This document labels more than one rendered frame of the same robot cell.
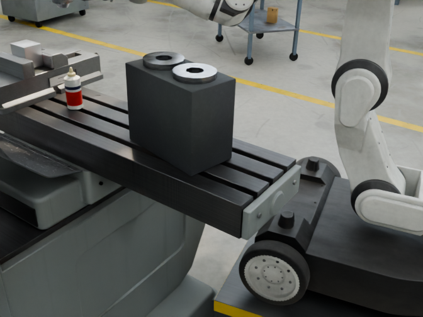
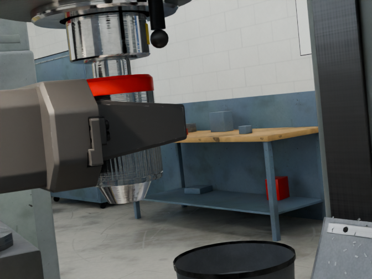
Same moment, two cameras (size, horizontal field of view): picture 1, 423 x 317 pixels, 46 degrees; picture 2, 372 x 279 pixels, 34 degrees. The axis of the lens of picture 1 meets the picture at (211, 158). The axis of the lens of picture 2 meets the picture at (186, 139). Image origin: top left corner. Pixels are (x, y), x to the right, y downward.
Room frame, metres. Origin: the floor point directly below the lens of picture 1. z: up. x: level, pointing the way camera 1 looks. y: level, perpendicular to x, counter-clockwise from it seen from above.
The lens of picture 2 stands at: (1.53, 0.51, 1.25)
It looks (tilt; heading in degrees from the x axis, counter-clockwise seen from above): 4 degrees down; 198
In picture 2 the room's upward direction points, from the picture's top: 6 degrees counter-clockwise
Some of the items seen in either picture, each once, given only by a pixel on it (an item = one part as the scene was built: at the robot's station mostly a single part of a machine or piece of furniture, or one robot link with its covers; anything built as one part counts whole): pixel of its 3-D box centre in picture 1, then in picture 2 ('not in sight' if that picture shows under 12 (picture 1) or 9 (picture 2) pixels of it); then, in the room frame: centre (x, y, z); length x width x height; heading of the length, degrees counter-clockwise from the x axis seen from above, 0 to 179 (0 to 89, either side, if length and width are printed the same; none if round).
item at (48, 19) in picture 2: not in sight; (105, 11); (1.19, 0.36, 1.31); 0.09 x 0.09 x 0.01
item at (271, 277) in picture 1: (274, 273); not in sight; (1.06, -0.19, 0.50); 0.20 x 0.05 x 0.20; 68
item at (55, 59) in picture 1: (45, 55); not in sight; (1.33, 0.48, 1.03); 0.12 x 0.06 x 0.04; 55
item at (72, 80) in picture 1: (73, 87); not in sight; (1.19, 0.36, 0.99); 0.04 x 0.04 x 0.11
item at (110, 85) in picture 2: not in sight; (113, 86); (1.19, 0.36, 1.26); 0.05 x 0.05 x 0.01
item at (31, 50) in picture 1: (26, 54); not in sight; (1.29, 0.51, 1.05); 0.06 x 0.05 x 0.06; 55
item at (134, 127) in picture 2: not in sight; (136, 127); (1.21, 0.39, 1.24); 0.06 x 0.02 x 0.03; 135
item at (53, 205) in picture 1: (80, 153); not in sight; (1.19, 0.36, 0.80); 0.50 x 0.35 x 0.12; 146
